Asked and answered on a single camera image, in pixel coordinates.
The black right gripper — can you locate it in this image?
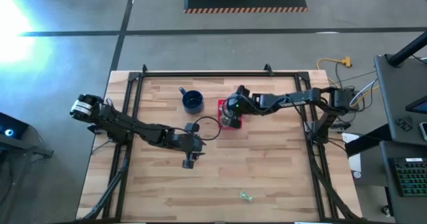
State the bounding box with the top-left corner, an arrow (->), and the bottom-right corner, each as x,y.
220,85 -> 255,130

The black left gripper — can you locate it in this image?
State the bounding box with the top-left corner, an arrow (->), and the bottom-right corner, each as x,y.
171,133 -> 206,170

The red plastic basket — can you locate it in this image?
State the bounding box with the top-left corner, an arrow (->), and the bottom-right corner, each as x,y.
216,99 -> 244,131

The dark blue ceramic mug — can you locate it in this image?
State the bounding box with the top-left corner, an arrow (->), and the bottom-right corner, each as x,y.
179,86 -> 205,115

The white paper sheet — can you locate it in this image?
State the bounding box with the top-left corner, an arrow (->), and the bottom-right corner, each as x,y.
340,132 -> 363,173

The dark grey desk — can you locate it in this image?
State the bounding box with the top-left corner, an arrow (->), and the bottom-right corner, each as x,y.
379,140 -> 427,224
373,53 -> 427,145

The black computer blue light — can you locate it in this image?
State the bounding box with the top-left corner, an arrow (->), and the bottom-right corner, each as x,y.
0,112 -> 29,140

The black tablet screen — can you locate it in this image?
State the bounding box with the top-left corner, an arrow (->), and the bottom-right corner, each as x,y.
405,95 -> 427,115

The black pole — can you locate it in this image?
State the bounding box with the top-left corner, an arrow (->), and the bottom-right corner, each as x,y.
386,30 -> 427,68

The black keyboard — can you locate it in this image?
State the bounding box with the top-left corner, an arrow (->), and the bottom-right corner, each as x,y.
392,157 -> 427,198

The black camera cable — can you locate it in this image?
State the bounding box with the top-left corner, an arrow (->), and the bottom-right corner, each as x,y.
193,116 -> 223,141

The black aluminium table frame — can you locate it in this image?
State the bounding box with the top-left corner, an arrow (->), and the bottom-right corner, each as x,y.
79,63 -> 364,223

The yellow extension cord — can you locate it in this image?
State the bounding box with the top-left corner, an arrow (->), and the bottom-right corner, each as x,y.
316,56 -> 381,107

